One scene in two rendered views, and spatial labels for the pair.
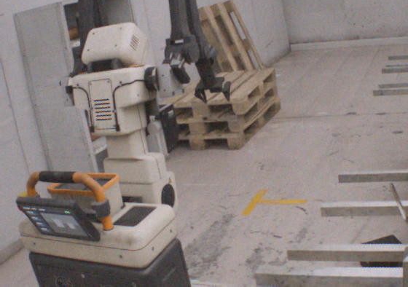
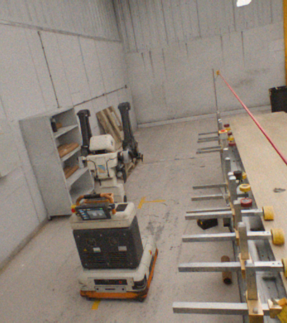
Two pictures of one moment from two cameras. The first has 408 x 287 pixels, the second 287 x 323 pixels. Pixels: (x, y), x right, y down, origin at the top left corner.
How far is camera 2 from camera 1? 1.02 m
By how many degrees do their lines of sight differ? 11
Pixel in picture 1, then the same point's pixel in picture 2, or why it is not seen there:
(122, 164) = (108, 189)
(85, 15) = (84, 129)
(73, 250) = (98, 224)
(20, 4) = (20, 115)
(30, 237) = (76, 223)
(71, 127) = (55, 175)
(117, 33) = (105, 139)
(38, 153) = (36, 189)
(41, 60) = (36, 144)
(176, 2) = (125, 125)
